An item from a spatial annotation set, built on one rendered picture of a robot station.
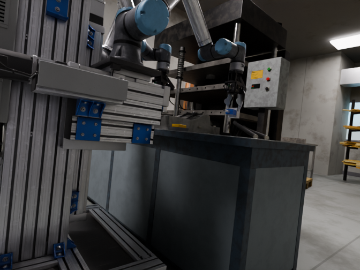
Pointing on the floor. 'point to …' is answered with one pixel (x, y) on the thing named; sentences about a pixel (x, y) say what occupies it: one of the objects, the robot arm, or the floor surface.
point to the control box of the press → (267, 88)
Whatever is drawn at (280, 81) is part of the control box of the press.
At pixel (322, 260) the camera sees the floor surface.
